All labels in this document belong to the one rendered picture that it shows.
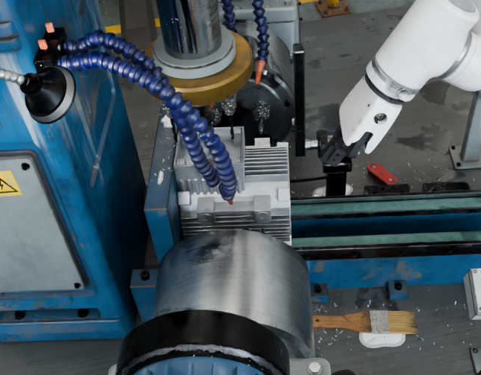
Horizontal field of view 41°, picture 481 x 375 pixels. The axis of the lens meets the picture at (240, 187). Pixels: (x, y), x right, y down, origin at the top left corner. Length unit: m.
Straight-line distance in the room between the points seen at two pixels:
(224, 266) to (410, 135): 0.88
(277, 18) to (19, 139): 0.74
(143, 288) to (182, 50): 0.49
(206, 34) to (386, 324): 0.67
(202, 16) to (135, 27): 2.79
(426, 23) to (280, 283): 0.41
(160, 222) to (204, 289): 0.20
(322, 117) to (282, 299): 0.88
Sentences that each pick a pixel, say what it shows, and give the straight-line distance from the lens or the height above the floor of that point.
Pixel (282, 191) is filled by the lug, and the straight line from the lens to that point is 1.13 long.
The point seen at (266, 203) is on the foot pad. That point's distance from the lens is 1.13.
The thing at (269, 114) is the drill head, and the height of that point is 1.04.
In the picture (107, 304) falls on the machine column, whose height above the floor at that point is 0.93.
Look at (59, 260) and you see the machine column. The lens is 1.13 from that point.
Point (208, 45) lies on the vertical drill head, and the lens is 0.98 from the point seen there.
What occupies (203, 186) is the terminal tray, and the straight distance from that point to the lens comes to 1.14.
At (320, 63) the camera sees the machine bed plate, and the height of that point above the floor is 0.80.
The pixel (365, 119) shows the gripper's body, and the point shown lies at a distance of 0.98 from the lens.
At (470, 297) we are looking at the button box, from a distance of 1.07.
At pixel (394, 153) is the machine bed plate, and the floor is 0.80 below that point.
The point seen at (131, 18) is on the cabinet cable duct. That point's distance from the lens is 3.83.
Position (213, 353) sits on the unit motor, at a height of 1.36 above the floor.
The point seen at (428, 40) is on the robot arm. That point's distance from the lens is 0.92.
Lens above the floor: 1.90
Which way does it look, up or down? 45 degrees down
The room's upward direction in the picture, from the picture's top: 6 degrees counter-clockwise
